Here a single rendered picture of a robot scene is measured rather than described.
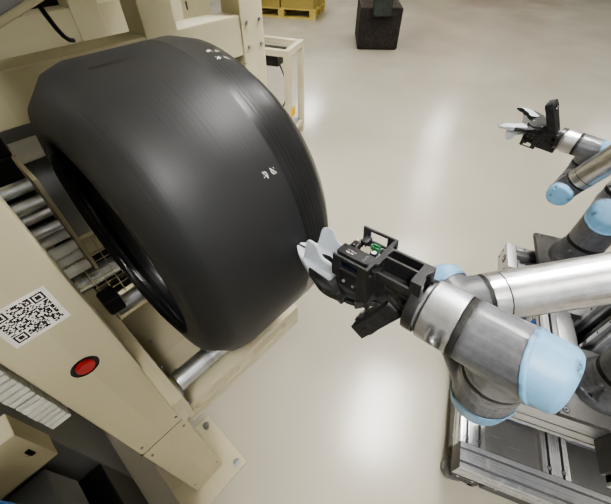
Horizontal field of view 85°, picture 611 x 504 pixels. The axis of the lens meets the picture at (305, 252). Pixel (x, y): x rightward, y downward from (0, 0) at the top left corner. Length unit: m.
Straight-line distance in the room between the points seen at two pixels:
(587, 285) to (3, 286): 0.77
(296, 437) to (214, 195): 1.37
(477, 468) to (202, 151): 1.40
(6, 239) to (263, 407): 1.37
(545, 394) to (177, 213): 0.43
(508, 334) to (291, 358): 1.48
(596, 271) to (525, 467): 1.10
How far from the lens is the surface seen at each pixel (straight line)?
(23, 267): 0.56
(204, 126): 0.47
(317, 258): 0.47
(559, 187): 1.37
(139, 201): 0.45
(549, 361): 0.39
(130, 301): 0.97
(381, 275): 0.41
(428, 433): 1.76
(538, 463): 1.67
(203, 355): 0.81
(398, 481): 1.68
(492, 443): 1.61
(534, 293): 0.57
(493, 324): 0.39
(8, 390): 0.71
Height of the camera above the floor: 1.62
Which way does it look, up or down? 47 degrees down
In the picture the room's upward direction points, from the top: straight up
